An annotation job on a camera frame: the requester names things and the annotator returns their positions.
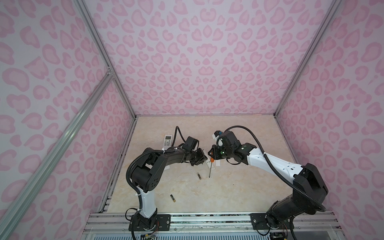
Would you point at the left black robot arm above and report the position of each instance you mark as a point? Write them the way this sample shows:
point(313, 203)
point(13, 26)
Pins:
point(145, 172)

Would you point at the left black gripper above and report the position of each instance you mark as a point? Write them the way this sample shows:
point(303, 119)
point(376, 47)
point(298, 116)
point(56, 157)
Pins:
point(201, 158)

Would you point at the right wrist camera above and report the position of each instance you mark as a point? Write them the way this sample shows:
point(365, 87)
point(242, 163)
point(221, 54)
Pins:
point(217, 134)

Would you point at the orange handled screwdriver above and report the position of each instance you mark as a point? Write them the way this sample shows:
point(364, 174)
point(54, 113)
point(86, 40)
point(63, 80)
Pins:
point(212, 160)

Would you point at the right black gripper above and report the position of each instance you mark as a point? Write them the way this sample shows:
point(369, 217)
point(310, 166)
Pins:
point(214, 152)

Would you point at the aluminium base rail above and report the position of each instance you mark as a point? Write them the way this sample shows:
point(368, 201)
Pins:
point(214, 226)

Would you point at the white air conditioner remote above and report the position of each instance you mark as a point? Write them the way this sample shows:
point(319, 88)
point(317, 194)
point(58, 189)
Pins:
point(167, 143)

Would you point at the long slim white remote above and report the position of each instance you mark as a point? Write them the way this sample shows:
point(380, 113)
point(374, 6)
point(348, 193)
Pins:
point(209, 163)

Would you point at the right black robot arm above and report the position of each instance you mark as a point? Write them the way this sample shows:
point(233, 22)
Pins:
point(309, 188)

